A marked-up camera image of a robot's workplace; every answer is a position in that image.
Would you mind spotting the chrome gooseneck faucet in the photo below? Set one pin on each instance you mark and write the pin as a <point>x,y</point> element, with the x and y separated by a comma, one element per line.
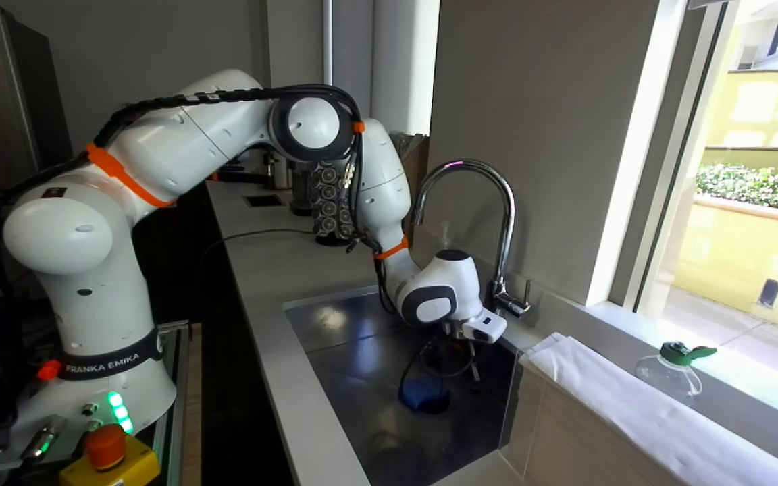
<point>497,298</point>

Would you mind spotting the white folded towel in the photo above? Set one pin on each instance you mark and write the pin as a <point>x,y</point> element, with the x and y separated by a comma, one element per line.
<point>689,445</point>

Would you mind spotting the yellow emergency stop box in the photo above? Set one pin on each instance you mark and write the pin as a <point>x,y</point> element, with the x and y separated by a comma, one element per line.
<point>112,458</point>

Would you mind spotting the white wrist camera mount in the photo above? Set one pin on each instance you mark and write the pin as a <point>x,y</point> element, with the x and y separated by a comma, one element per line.
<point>485,327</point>

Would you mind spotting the clear bottle green cap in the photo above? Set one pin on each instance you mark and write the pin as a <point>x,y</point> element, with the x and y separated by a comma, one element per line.
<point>673,371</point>

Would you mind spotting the blue sponge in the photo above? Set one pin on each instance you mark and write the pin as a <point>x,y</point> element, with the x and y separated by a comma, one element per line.
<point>424,394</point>

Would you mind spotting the stainless steel sink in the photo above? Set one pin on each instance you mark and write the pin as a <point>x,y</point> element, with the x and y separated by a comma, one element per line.
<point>364,355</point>

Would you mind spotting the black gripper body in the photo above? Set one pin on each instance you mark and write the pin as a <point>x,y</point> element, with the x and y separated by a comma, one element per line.
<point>450,356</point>

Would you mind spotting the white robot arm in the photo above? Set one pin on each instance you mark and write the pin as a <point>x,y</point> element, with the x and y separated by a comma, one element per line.
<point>76,236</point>

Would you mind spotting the patterned black white canister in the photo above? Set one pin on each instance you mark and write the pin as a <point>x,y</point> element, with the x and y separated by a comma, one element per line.
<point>330,204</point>

